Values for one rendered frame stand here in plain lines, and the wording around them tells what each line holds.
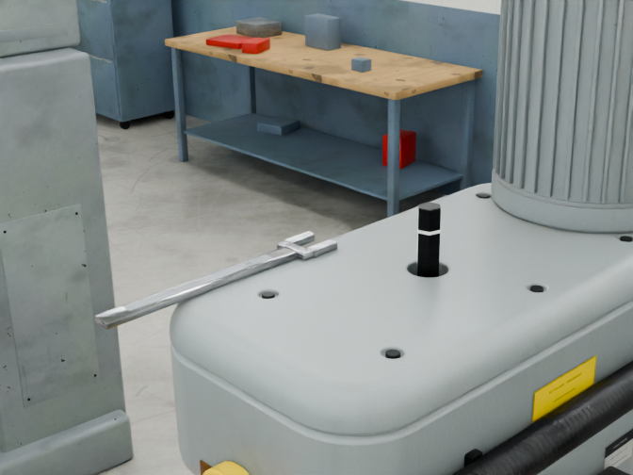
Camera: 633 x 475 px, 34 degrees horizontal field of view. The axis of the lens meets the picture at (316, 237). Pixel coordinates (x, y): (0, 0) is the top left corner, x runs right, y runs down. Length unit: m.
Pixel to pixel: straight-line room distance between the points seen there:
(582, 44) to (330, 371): 0.40
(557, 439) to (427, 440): 0.13
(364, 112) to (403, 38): 0.66
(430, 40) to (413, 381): 5.83
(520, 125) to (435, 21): 5.48
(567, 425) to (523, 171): 0.28
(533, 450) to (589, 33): 0.37
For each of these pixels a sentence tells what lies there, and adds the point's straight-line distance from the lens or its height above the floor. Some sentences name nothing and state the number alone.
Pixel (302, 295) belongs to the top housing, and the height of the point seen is 1.89.
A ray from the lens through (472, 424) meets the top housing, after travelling 0.81.
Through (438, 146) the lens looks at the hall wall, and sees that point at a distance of 6.64.
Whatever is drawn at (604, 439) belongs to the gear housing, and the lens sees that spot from 1.03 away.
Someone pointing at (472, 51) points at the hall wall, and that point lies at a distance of 6.33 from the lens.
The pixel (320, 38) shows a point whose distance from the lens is 6.77.
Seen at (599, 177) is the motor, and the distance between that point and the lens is 1.00.
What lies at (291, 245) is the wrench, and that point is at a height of 1.90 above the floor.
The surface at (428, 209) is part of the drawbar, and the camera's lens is 0.88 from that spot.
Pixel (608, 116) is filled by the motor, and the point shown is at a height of 2.00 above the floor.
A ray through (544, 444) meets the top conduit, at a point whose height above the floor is 1.80.
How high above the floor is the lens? 2.26
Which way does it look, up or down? 22 degrees down
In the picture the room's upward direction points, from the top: 1 degrees counter-clockwise
